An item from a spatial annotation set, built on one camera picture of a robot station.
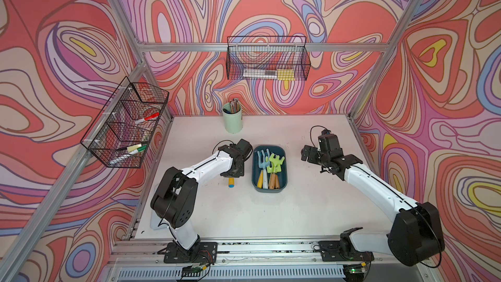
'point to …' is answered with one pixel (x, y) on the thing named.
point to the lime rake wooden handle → (275, 161)
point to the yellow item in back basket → (286, 74)
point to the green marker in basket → (140, 149)
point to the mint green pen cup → (233, 123)
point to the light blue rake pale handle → (263, 165)
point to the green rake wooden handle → (273, 170)
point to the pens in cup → (235, 106)
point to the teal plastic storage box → (279, 151)
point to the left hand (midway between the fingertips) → (236, 173)
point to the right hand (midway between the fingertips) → (312, 157)
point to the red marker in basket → (149, 117)
